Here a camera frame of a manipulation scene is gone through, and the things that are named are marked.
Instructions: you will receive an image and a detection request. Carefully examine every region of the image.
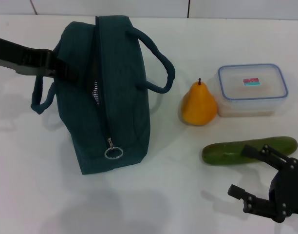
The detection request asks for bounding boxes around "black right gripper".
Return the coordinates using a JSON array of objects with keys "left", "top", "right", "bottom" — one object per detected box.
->
[{"left": 227, "top": 144, "right": 298, "bottom": 224}]

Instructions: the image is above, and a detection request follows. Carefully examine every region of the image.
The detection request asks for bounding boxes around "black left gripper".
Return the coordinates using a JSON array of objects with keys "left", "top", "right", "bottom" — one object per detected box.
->
[{"left": 0, "top": 36, "right": 89, "bottom": 85}]

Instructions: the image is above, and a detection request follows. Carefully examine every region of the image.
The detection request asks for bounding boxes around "green cucumber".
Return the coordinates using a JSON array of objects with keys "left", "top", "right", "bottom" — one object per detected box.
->
[{"left": 202, "top": 136, "right": 298, "bottom": 166}]

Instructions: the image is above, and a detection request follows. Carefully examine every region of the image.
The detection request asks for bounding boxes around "dark teal insulated lunch bag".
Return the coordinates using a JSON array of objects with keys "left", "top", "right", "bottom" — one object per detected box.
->
[{"left": 30, "top": 16, "right": 176, "bottom": 176}]

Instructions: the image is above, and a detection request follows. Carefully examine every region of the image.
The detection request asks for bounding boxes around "orange yellow pear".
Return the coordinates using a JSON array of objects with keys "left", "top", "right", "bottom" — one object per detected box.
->
[{"left": 181, "top": 77, "right": 218, "bottom": 126}]

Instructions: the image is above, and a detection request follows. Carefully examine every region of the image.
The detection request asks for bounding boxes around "clear food container blue lid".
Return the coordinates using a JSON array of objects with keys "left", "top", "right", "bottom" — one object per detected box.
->
[{"left": 213, "top": 63, "right": 288, "bottom": 118}]

